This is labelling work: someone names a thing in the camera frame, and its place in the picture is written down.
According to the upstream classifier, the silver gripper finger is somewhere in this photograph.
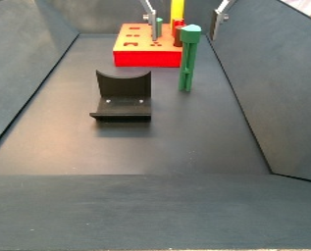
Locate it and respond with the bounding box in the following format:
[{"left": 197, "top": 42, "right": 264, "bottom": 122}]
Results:
[
  {"left": 140, "top": 0, "right": 157, "bottom": 40},
  {"left": 211, "top": 0, "right": 236, "bottom": 40}
]

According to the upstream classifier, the green three prong object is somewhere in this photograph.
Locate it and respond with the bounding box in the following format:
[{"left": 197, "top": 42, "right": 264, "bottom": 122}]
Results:
[{"left": 178, "top": 25, "right": 203, "bottom": 91}]

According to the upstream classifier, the red peg board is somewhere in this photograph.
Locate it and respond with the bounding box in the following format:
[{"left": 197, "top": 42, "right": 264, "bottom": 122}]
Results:
[{"left": 113, "top": 24, "right": 183, "bottom": 68}]

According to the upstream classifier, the small green peg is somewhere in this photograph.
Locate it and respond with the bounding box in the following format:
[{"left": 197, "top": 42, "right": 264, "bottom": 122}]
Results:
[{"left": 156, "top": 18, "right": 162, "bottom": 37}]

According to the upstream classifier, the red cylinder peg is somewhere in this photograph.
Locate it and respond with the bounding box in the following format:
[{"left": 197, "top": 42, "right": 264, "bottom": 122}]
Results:
[{"left": 172, "top": 19, "right": 185, "bottom": 47}]

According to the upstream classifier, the yellow block peg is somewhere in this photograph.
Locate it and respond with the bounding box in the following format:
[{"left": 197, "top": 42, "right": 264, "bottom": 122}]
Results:
[{"left": 169, "top": 0, "right": 185, "bottom": 23}]

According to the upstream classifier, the black curved holder stand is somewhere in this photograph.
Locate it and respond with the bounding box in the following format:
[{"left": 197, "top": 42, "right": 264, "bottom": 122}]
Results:
[{"left": 90, "top": 72, "right": 153, "bottom": 122}]

